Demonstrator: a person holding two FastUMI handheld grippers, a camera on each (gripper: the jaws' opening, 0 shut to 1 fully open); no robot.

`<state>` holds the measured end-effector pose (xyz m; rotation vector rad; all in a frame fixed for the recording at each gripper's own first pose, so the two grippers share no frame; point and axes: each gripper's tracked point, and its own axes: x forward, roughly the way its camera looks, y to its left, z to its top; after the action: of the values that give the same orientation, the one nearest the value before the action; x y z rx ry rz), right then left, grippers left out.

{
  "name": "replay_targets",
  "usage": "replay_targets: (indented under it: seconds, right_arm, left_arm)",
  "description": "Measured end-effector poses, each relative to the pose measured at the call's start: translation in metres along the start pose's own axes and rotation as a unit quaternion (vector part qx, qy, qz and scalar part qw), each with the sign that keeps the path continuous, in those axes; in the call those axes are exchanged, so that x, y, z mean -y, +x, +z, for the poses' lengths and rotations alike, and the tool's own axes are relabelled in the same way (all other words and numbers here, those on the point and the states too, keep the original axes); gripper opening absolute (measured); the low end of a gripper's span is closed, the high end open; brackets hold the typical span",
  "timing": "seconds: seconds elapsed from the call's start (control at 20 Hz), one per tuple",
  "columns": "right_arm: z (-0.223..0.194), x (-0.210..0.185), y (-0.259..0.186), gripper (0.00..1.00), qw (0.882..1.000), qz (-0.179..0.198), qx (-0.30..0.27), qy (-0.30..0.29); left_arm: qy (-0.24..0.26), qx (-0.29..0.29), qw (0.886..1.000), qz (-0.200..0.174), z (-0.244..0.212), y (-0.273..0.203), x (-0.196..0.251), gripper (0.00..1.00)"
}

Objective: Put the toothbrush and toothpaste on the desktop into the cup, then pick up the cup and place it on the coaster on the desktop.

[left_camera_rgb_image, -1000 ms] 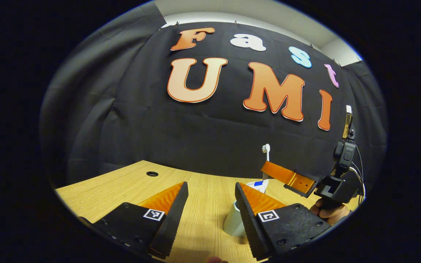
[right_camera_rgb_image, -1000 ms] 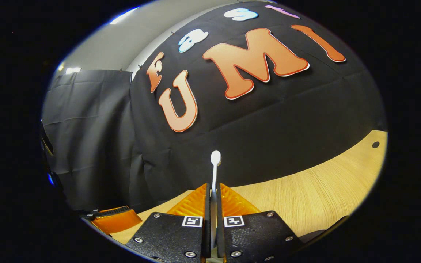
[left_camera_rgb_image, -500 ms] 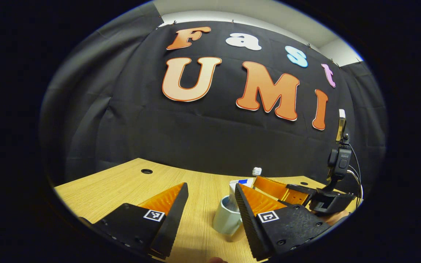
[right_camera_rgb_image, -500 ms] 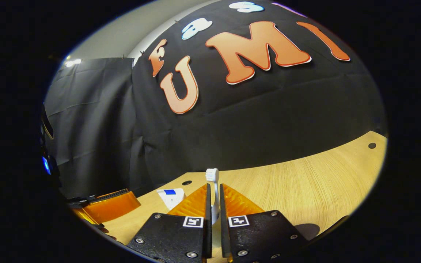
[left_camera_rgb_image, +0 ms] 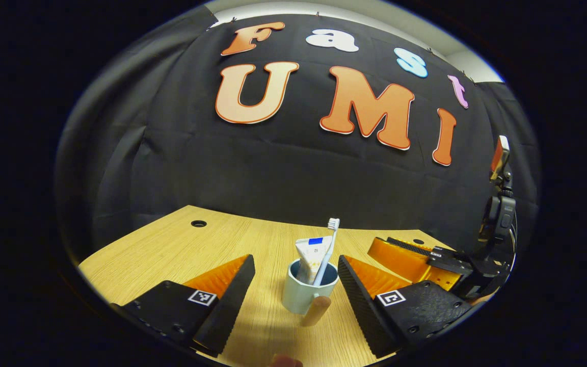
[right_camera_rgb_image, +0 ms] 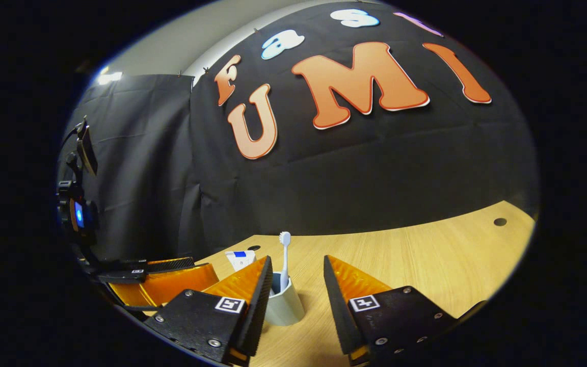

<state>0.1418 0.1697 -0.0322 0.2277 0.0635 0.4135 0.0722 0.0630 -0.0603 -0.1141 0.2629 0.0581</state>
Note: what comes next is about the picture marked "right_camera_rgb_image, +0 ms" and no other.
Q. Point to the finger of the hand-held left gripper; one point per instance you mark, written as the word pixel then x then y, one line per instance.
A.
pixel 171 285
pixel 171 264

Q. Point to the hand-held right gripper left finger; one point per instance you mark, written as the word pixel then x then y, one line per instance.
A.
pixel 255 311

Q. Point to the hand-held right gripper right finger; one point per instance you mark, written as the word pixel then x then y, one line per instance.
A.
pixel 339 311

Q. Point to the pale cup with blue inside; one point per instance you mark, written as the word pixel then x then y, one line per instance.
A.
pixel 286 308

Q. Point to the white toothpaste tube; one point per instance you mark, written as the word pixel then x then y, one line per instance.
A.
pixel 241 260

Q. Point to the white toothbrush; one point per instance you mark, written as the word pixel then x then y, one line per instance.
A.
pixel 285 255

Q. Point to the wooden desktop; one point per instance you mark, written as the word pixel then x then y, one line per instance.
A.
pixel 426 255

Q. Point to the ceiling light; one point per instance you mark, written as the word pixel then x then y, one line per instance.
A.
pixel 109 77

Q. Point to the black backdrop cloth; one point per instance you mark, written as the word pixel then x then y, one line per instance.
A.
pixel 375 168

